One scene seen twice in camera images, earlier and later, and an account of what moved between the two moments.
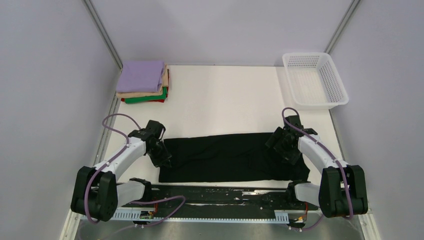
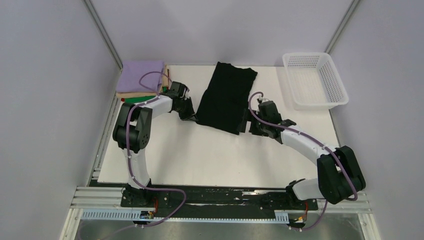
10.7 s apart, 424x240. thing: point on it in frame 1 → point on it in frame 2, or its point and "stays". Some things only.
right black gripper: [290, 157] → [246, 115]
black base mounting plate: [222, 200] stays
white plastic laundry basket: [314, 82] stays
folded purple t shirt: [140, 76] stays
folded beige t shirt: [165, 82] stays
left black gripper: [163, 160] → [190, 115]
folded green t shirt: [145, 98] stays
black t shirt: [227, 157] → [226, 97]
